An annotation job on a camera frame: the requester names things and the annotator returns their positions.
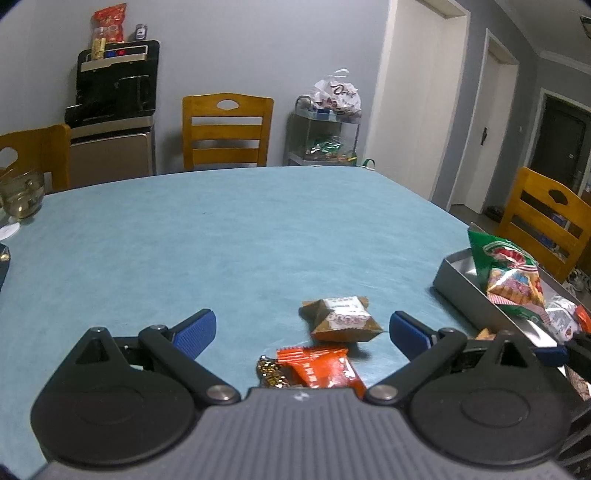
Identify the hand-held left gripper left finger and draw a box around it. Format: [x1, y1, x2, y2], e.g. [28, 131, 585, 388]
[60, 309, 241, 407]

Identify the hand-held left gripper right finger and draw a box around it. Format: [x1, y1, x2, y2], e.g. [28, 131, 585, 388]
[364, 311, 543, 406]

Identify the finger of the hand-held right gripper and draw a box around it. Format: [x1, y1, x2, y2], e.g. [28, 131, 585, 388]
[531, 344, 568, 367]

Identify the clear nut packet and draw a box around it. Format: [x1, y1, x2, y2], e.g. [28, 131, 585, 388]
[545, 295, 580, 342]

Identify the brown pastry packet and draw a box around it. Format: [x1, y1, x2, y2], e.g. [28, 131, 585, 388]
[299, 295, 386, 343]

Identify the grey cardboard box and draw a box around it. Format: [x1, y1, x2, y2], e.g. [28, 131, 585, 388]
[431, 247, 591, 365]

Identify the gold chocolate candy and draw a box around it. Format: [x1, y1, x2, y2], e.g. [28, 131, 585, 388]
[255, 354, 296, 389]

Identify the green prawn cracker packet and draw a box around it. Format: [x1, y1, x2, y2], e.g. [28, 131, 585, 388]
[467, 222, 548, 321]

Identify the white plastic bag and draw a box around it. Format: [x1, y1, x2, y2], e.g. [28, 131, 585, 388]
[561, 270, 587, 296]
[307, 69, 363, 123]

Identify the wooden chair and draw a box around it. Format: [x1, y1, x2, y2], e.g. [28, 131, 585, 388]
[0, 124, 71, 195]
[181, 93, 274, 171]
[496, 166, 591, 284]

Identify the green wrapped candy pile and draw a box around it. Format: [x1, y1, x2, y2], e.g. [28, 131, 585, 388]
[305, 138, 358, 164]

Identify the white door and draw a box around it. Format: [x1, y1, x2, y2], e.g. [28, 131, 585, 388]
[450, 28, 520, 215]

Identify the dark entrance door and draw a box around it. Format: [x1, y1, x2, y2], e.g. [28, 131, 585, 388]
[529, 90, 591, 195]

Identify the glass bowl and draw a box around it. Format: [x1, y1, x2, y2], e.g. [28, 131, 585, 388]
[0, 170, 46, 221]

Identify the grey shelf trolley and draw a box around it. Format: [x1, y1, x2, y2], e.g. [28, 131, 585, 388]
[284, 96, 362, 168]

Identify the black water dispenser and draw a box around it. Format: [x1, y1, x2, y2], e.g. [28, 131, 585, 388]
[65, 40, 161, 129]

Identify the red snack bag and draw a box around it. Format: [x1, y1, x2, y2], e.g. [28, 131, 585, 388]
[92, 3, 127, 44]

